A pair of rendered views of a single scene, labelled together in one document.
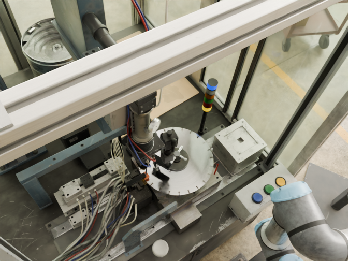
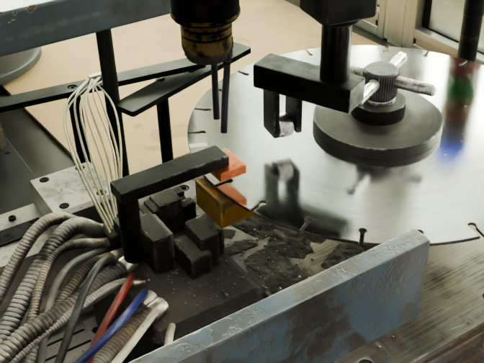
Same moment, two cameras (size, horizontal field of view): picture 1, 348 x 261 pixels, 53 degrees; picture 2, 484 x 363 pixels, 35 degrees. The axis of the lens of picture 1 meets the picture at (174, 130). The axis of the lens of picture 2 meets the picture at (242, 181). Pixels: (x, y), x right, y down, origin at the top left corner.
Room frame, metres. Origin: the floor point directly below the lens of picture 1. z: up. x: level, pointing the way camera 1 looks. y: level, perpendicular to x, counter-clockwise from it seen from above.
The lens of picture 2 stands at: (0.13, 0.01, 1.29)
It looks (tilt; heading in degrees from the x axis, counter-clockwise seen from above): 34 degrees down; 8
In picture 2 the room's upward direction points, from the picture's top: 2 degrees counter-clockwise
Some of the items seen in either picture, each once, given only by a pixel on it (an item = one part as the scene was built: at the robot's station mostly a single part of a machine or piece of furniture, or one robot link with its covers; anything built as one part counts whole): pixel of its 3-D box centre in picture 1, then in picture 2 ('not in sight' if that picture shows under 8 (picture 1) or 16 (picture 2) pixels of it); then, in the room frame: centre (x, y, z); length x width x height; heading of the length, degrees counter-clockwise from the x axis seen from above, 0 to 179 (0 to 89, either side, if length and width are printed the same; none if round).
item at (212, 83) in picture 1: (212, 84); not in sight; (0.99, -0.14, 1.14); 0.05 x 0.04 x 0.03; 40
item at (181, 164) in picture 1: (176, 158); (377, 111); (0.71, -0.02, 0.96); 0.11 x 0.11 x 0.03
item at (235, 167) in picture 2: (137, 182); (181, 202); (0.58, 0.13, 0.95); 0.10 x 0.03 x 0.07; 130
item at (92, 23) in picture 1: (118, 77); not in sight; (0.71, 0.19, 1.45); 0.35 x 0.07 x 0.28; 40
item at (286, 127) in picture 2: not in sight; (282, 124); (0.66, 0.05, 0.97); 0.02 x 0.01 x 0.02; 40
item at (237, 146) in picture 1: (237, 147); not in sight; (0.88, -0.32, 0.82); 0.18 x 0.18 x 0.15; 40
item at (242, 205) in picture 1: (262, 193); not in sight; (0.65, -0.43, 0.82); 0.28 x 0.11 x 0.15; 130
